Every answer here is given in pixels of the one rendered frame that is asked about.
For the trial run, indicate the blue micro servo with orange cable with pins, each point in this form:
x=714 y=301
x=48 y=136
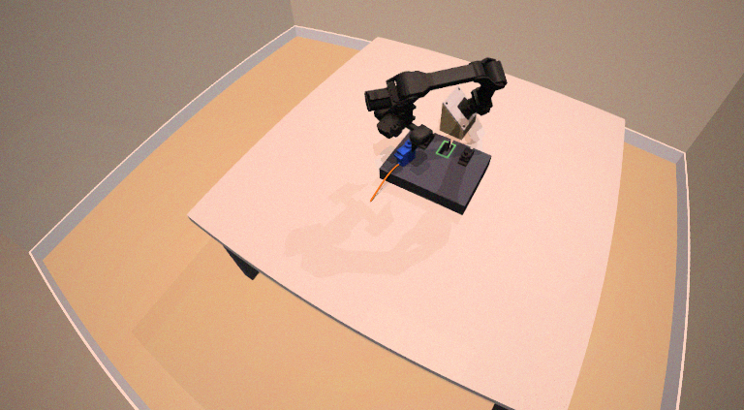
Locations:
x=404 y=156

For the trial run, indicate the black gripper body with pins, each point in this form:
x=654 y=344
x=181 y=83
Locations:
x=420 y=134

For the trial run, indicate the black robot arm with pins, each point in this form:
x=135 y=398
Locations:
x=410 y=86

